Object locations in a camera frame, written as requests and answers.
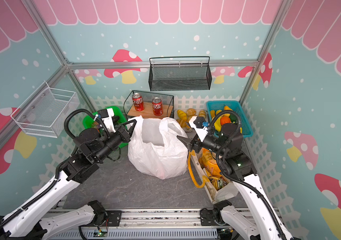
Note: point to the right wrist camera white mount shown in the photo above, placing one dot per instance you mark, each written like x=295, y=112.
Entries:
x=200, y=125

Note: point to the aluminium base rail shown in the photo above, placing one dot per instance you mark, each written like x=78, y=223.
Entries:
x=163, y=224

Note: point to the black wire two-tier shelf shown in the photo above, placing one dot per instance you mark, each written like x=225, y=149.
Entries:
x=148, y=113

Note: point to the orange fruit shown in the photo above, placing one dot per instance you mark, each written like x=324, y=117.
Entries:
x=225, y=120

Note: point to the red cola can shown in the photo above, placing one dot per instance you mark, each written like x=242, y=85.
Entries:
x=138, y=102
x=157, y=106

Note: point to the white wire wall basket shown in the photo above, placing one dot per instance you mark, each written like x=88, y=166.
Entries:
x=44, y=112

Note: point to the red cola can left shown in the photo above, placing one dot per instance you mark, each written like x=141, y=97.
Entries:
x=138, y=102

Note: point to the small striped croissant right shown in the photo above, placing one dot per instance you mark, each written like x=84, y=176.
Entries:
x=202, y=113

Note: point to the yellow striped bread roll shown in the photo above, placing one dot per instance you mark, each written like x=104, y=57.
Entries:
x=182, y=115

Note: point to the black mesh wall basket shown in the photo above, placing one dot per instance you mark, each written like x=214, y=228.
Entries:
x=190, y=73

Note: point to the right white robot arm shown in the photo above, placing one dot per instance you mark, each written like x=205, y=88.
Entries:
x=238, y=168

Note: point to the red cola can right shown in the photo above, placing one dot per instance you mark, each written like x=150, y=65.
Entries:
x=157, y=106

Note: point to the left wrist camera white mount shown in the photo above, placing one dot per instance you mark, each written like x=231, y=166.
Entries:
x=106, y=116

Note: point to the large striped croissant left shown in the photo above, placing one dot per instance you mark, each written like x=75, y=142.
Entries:
x=183, y=124

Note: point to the yellow banana bunch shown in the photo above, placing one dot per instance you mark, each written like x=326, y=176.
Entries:
x=234, y=120

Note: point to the white plastic tray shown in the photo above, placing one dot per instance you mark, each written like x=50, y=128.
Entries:
x=188, y=124

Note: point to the canvas tote bag yellow handles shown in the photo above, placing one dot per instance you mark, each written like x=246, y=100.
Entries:
x=217, y=189

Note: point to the white plastic grocery bag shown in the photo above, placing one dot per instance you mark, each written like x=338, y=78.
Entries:
x=155, y=150

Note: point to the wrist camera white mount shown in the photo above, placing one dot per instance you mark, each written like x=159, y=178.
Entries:
x=106, y=116
x=200, y=125

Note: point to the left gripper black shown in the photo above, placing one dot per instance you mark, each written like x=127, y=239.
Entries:
x=123, y=131

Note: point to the teal plastic basket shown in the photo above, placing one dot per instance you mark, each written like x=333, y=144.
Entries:
x=215, y=107

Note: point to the pale round bread roll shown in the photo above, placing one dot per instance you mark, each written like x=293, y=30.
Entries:
x=191, y=112

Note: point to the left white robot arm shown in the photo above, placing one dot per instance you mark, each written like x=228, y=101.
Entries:
x=28, y=222

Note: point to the yellow snack bag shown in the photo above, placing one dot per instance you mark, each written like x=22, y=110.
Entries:
x=209, y=163

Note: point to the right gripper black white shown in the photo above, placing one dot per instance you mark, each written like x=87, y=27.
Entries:
x=195, y=144

